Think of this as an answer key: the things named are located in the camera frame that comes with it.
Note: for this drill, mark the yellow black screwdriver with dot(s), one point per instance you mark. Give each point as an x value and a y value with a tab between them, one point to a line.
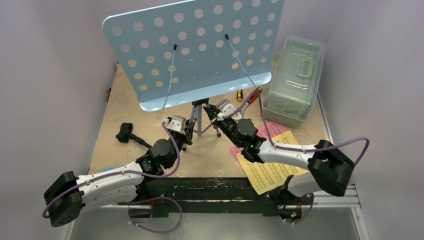
240	95

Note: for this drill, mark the black microphone desk stand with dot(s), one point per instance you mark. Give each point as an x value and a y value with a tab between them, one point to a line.
125	135

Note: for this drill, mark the teal microphone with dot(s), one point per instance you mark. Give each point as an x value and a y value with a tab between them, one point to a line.
106	169

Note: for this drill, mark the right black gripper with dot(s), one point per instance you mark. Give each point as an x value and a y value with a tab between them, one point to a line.
220	124

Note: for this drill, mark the light blue music stand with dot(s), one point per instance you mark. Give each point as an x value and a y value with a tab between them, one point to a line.
190	50

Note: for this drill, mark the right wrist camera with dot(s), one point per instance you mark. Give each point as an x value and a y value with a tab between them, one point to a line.
225	108

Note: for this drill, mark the red handled adjustable wrench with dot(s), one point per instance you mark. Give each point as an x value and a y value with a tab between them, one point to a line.
252	97

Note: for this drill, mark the clear plastic storage box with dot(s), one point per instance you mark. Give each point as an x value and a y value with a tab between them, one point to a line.
292	92

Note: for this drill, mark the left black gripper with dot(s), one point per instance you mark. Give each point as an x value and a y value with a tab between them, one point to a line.
186	137

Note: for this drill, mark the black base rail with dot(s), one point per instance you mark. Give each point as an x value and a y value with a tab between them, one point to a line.
215	195

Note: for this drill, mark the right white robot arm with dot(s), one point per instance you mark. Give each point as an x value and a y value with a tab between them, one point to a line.
328	168

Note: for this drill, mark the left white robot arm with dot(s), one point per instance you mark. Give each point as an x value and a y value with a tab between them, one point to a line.
70	193

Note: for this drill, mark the pink sheet music page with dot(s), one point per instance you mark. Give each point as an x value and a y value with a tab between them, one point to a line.
274	128

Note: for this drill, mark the yellow sheet music page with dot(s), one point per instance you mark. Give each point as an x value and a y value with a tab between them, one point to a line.
265	177

